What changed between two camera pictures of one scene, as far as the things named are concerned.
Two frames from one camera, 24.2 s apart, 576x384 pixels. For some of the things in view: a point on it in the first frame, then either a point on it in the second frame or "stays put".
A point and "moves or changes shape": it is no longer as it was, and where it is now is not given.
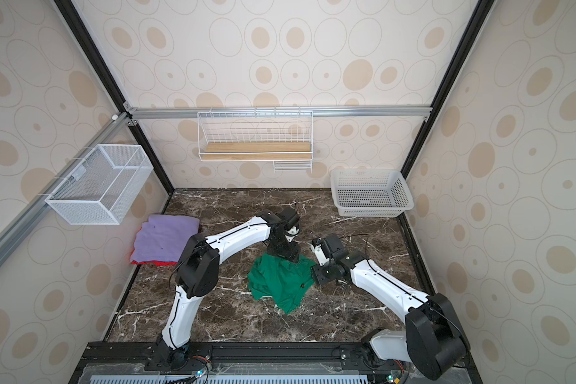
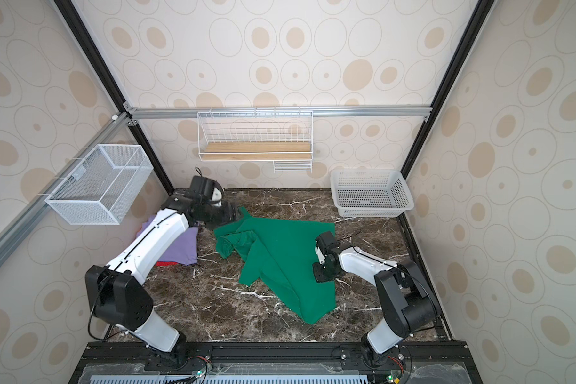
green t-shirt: x=282 y=279 moves or changes shape
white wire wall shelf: x=256 y=136 stays put
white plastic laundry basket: x=370 y=192 stays put
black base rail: x=251 y=363 stays put
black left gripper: x=293 y=253 -> x=230 y=214
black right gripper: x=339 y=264 stays put
